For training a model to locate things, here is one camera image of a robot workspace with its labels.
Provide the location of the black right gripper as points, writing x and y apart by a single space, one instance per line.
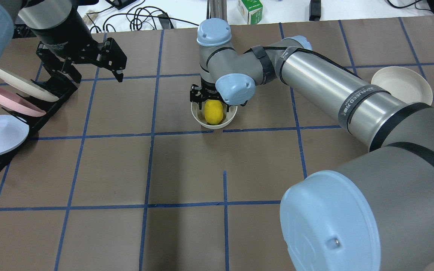
197 95

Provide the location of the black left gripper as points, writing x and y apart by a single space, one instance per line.
63 37

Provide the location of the yellow lemon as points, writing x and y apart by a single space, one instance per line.
213 112

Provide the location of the white ceramic bowl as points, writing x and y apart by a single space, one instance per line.
197 111

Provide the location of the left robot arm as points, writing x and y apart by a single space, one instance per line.
65 40

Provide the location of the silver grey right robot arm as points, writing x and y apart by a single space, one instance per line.
367 203

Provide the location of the black dish rack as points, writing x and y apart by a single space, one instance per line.
59 84

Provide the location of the pink plate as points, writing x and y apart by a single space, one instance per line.
18 104

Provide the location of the green white carton box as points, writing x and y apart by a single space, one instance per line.
250 10

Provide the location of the cream plate at table top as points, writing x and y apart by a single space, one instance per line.
404 84

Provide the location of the aluminium frame post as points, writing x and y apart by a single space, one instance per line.
216 9

